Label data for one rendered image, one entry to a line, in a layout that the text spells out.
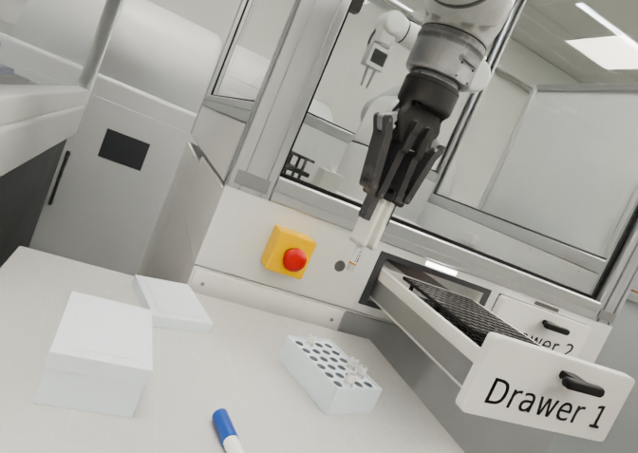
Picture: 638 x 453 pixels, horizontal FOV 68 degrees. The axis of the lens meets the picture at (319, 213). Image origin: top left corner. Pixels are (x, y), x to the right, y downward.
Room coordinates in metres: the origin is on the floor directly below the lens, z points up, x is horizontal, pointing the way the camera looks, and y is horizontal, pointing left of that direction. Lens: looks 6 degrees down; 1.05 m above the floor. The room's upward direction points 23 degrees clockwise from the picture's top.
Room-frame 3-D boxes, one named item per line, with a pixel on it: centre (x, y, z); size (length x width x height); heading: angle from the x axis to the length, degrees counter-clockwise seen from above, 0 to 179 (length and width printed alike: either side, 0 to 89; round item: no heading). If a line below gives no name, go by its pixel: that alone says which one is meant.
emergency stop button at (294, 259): (0.78, 0.01, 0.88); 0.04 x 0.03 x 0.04; 113
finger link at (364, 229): (0.64, -0.06, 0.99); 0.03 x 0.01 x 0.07; 39
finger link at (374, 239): (0.65, -0.08, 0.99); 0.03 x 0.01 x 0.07; 39
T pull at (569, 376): (0.63, -0.41, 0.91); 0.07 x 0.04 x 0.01; 113
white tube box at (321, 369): (0.63, -0.10, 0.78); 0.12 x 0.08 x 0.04; 39
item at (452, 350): (0.85, -0.32, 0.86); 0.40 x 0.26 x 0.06; 23
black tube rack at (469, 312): (0.84, -0.32, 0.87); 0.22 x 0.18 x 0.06; 23
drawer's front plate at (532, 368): (0.65, -0.40, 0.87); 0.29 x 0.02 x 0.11; 113
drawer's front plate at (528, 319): (1.07, -0.57, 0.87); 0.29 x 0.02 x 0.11; 113
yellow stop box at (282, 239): (0.81, 0.02, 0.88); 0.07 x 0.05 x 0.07; 113
